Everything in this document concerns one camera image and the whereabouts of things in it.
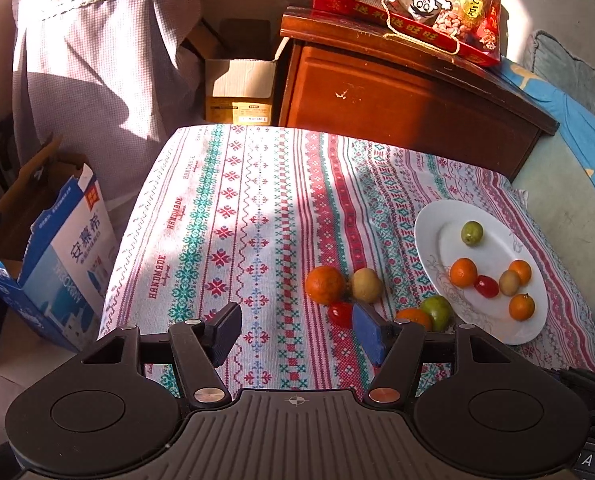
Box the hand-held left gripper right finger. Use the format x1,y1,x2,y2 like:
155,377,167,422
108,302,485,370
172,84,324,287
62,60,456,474
352,301,515,408

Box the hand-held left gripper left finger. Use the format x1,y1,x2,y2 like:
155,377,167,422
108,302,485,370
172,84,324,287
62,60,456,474
80,302,243,411

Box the red cherry tomato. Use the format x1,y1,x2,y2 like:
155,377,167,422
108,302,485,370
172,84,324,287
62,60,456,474
474,275,501,299
327,301,354,329

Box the brown kiwi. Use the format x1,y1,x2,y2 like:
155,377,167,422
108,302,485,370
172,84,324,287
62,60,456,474
499,269,521,297
351,267,384,304

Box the orange mandarin with stem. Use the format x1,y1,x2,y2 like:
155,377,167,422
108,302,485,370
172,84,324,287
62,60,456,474
508,293,535,322

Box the white plate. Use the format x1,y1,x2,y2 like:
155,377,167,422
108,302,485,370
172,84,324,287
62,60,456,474
414,200,549,346

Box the patterned tablecloth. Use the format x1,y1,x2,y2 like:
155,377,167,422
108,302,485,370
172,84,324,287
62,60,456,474
97,124,595,411

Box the blue carton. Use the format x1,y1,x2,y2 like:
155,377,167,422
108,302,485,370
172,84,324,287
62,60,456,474
0,135,120,353

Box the pale green bedsheet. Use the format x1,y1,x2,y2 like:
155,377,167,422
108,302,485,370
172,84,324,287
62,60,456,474
512,135,595,326

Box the wooden cabinet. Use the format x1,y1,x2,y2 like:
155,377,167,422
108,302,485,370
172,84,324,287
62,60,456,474
277,6,561,181

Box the brown cardboard box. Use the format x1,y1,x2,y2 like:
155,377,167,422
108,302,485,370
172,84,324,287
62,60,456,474
184,17,290,126

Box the pale checkered curtain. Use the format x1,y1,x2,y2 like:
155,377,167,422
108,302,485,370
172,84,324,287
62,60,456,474
12,0,218,211

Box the red snack bag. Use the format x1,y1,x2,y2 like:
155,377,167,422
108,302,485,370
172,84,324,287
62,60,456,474
312,0,503,68

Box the grey pillow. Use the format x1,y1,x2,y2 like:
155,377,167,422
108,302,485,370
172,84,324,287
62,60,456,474
522,30,595,121

